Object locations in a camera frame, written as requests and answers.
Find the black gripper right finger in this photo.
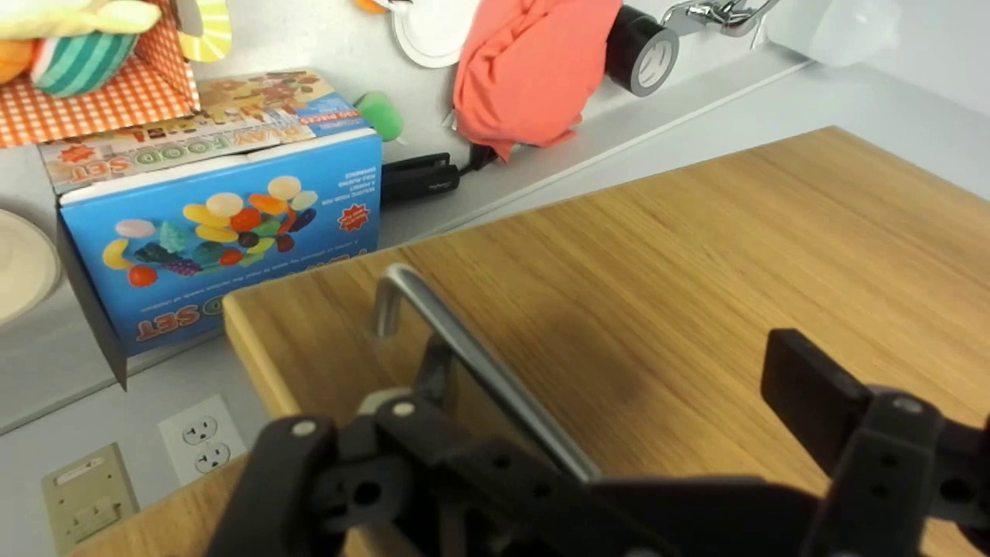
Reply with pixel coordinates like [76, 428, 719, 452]
[760, 328, 872, 478]

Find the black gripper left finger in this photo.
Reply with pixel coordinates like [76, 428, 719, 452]
[414, 338, 455, 407]

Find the silver door handle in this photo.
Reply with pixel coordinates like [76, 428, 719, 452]
[370, 264, 599, 482]

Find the blue toy food box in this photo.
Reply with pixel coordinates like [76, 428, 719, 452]
[40, 70, 383, 358]

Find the green toy sponge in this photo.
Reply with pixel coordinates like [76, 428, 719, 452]
[357, 91, 406, 142]

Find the coral pink cloth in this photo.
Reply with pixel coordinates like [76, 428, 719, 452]
[451, 0, 622, 158]

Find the red checkered food basket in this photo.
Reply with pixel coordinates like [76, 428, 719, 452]
[0, 3, 199, 148]

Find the beige bowl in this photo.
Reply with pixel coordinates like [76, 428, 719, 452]
[0, 211, 61, 326]

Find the yellow toy banana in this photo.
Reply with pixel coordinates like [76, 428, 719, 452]
[0, 0, 161, 40]

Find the white wall outlet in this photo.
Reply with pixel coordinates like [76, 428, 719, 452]
[158, 396, 245, 482]

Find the beige wall switch plate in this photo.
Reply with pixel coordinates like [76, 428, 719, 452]
[40, 445, 139, 557]

